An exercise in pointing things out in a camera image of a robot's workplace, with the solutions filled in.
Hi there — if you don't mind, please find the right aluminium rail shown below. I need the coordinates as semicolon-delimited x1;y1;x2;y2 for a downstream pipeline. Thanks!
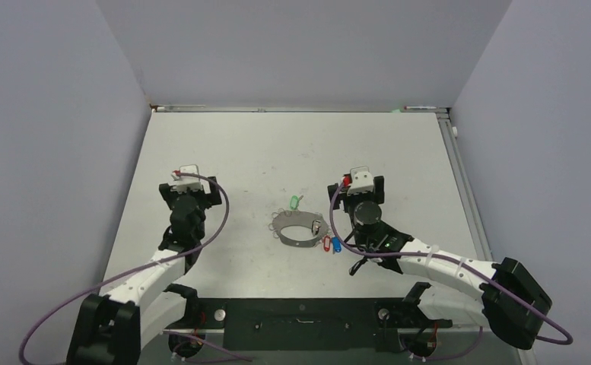
436;113;493;261

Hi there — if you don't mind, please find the metal crescent keyring plate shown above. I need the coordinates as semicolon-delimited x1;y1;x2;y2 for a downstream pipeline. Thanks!
268;209;329;249

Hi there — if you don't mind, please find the purple cable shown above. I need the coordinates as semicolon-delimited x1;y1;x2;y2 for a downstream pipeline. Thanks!
329;181;574;363
18;173;253;365

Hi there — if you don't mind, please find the green tagged key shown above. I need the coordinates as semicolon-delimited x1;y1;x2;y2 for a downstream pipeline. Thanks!
289;195;303;211

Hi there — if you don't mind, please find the rear aluminium rail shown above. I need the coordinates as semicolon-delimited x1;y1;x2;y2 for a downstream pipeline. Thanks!
151;105;450;114

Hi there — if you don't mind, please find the aluminium rail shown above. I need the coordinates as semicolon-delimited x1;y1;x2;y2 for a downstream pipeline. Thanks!
75;297;532;335
151;105;450;114
436;113;493;261

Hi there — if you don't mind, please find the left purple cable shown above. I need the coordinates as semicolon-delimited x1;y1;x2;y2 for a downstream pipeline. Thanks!
18;173;253;365

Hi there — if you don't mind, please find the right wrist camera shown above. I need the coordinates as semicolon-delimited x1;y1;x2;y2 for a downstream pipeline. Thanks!
342;166;375;195

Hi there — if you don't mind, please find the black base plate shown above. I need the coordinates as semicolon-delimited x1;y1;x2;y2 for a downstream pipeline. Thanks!
171;298;453;352

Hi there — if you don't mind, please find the red tagged key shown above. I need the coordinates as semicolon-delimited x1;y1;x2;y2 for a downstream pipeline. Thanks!
322;236;332;252

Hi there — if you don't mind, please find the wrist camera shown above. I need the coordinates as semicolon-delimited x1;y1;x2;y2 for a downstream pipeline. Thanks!
169;164;204;194
342;166;375;195

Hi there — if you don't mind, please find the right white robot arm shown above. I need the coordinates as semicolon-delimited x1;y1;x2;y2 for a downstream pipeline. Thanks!
327;170;555;350

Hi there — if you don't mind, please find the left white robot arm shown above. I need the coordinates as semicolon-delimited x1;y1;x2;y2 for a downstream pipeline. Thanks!
65;170;229;364

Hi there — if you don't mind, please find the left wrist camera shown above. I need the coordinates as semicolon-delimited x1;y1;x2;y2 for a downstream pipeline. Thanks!
169;164;204;194

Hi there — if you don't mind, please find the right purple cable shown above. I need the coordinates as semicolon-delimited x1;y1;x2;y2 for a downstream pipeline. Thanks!
329;181;574;363

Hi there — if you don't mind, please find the front aluminium rail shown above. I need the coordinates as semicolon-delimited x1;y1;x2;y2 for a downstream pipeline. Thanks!
75;297;532;335

